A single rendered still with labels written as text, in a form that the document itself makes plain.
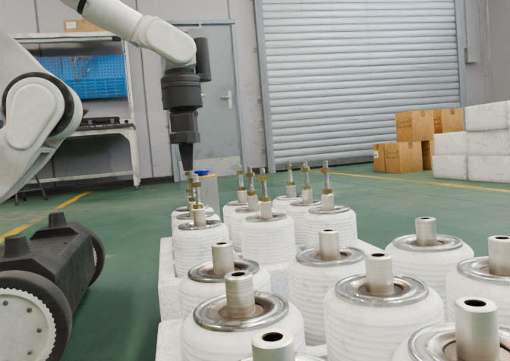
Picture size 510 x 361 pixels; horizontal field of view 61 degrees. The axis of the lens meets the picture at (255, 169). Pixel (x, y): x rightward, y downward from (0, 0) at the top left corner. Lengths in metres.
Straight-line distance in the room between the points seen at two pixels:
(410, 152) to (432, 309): 4.17
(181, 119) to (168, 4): 5.26
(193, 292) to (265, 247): 0.32
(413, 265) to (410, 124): 4.08
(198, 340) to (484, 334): 0.18
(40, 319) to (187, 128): 0.45
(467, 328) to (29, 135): 0.89
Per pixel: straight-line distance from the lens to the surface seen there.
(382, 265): 0.37
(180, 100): 0.95
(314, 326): 0.47
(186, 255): 0.73
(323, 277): 0.45
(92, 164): 5.90
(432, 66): 7.19
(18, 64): 1.08
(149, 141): 5.85
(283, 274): 0.72
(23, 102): 1.02
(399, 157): 4.46
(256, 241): 0.74
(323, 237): 0.48
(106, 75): 5.84
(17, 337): 0.89
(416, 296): 0.37
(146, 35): 0.96
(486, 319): 0.28
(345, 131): 6.37
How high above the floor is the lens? 0.38
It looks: 3 degrees down
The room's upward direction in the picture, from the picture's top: 5 degrees counter-clockwise
